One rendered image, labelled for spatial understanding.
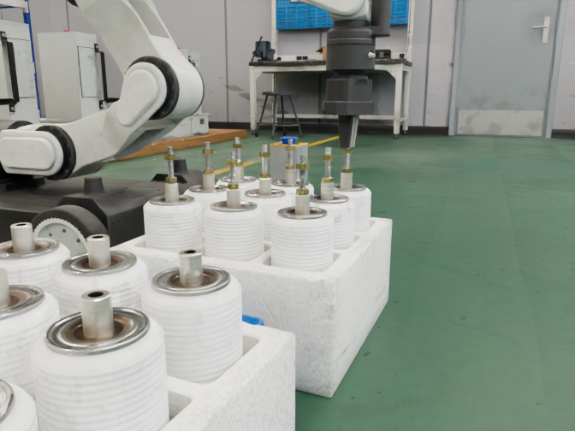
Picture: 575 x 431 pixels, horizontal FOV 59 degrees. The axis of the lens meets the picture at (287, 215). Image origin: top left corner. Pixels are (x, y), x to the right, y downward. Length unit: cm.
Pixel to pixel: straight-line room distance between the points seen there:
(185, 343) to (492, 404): 49
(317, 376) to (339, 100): 47
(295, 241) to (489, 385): 37
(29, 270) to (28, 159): 84
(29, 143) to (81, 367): 109
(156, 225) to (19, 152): 68
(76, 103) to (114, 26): 224
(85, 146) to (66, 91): 221
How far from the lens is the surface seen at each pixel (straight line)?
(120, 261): 57
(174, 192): 87
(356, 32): 94
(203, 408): 44
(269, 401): 53
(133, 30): 127
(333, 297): 71
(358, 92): 95
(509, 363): 94
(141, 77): 120
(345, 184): 98
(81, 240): 111
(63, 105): 360
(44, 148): 141
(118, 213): 116
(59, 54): 360
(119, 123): 126
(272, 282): 73
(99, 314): 40
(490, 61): 584
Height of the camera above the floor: 43
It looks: 13 degrees down
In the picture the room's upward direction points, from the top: straight up
